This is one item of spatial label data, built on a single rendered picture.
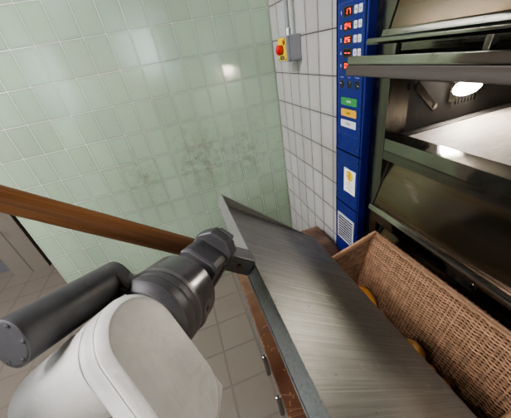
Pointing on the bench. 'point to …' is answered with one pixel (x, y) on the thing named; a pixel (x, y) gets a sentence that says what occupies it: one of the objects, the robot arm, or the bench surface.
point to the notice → (349, 182)
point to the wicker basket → (445, 328)
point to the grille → (345, 228)
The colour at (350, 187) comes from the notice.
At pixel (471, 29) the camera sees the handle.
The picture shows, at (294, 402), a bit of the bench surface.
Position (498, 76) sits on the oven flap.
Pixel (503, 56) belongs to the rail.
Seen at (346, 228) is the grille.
